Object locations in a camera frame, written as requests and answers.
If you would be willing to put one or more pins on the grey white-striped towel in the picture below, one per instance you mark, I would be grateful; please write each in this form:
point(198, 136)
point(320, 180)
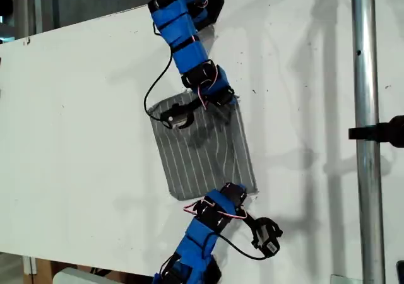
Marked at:
point(195, 170)

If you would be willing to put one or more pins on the black clamp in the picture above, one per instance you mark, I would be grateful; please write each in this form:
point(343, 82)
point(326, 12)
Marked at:
point(382, 132)

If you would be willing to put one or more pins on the white box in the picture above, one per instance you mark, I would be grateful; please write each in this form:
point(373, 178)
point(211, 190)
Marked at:
point(75, 276)

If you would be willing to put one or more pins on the black object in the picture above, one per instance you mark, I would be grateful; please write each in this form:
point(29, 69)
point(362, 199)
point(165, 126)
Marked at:
point(401, 273)

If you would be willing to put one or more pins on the wooden table leg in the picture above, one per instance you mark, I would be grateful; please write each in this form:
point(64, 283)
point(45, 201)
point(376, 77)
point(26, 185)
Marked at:
point(44, 273)

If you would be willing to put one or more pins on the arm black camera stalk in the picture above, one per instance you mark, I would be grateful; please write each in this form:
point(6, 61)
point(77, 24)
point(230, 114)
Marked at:
point(194, 104)
point(249, 221)

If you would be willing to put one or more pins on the steel post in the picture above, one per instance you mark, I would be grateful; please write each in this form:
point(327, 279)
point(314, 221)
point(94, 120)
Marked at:
point(366, 186)

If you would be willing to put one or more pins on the white bracket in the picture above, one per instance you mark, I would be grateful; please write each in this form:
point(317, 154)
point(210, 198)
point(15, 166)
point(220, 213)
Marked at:
point(29, 265)

